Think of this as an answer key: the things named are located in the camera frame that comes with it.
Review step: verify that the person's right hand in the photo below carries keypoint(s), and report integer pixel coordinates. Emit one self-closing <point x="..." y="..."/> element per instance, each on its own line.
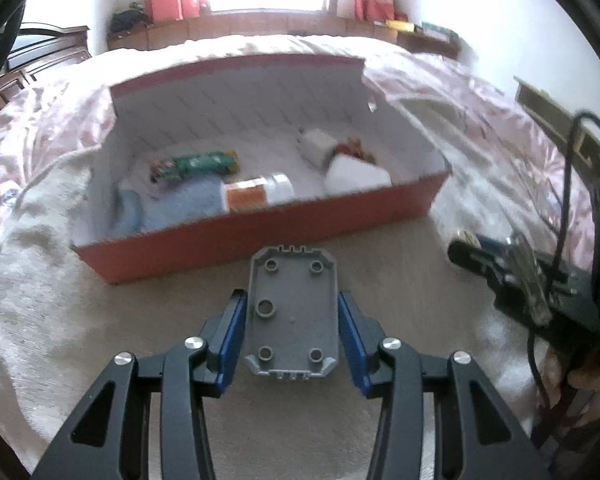
<point x="595" y="380"/>

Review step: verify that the beige towel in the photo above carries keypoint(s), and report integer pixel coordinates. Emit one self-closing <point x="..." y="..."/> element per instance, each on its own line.
<point x="105" y="335"/>

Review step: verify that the yellow box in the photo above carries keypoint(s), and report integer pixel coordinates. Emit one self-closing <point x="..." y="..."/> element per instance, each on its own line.
<point x="400" y="25"/>

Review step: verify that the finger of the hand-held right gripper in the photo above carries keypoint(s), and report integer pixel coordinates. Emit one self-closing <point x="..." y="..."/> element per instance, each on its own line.
<point x="467" y="257"/>
<point x="495" y="246"/>

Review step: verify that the pink printed blanket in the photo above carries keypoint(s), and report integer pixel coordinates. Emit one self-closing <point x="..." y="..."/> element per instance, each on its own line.
<point x="480" y="110"/>

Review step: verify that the dark bag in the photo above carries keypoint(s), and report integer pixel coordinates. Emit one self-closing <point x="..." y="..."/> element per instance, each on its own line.
<point x="129" y="20"/>

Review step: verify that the white bottle orange label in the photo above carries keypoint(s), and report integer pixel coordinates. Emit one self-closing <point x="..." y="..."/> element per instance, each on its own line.
<point x="250" y="195"/>

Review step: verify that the wooden frame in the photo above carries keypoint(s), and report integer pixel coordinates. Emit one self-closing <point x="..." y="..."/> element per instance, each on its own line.
<point x="550" y="110"/>

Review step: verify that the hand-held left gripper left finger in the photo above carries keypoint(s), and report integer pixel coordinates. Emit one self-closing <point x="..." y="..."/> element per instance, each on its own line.
<point x="232" y="340"/>

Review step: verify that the white plastic block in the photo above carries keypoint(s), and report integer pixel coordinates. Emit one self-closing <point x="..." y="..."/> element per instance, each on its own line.
<point x="355" y="175"/>

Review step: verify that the blue oval plastic plate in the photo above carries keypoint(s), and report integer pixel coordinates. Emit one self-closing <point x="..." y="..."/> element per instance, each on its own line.
<point x="180" y="205"/>

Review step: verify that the red cardboard box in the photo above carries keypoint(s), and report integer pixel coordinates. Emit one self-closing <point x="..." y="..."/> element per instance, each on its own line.
<point x="280" y="230"/>

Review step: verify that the white charger adapter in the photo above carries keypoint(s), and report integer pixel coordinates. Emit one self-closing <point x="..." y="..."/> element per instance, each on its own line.
<point x="317" y="145"/>

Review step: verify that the dark wooden headboard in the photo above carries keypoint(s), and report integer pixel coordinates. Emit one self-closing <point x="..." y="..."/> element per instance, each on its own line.
<point x="30" y="70"/>

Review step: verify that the grey plastic plate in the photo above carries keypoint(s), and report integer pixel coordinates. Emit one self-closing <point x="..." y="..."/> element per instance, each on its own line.
<point x="292" y="310"/>

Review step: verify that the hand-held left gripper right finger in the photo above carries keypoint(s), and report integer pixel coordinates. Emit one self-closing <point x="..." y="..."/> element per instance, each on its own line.
<point x="352" y="345"/>

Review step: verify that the green packet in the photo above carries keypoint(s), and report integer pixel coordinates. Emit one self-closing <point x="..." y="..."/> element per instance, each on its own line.
<point x="200" y="162"/>

